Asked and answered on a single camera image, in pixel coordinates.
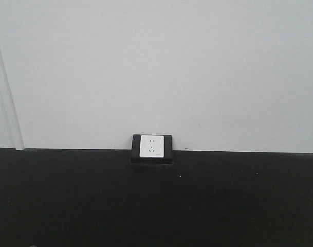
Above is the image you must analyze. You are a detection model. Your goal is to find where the white outlet in black box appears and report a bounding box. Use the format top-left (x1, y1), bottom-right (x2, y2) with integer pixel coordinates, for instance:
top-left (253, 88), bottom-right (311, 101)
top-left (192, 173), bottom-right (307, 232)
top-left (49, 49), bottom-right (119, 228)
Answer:
top-left (130, 134), bottom-right (173, 165)

